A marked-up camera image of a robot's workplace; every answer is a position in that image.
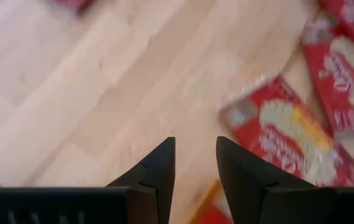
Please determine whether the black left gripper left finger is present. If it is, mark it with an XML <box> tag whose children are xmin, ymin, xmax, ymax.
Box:
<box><xmin>106</xmin><ymin>136</ymin><xmax>176</xmax><ymax>224</ymax></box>

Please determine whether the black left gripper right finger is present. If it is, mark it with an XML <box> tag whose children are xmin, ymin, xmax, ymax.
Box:
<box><xmin>216</xmin><ymin>136</ymin><xmax>316</xmax><ymax>224</ymax></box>

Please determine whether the orange plastic basket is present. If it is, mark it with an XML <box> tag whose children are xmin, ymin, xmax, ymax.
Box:
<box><xmin>189</xmin><ymin>179</ymin><xmax>224</xmax><ymax>224</ymax></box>

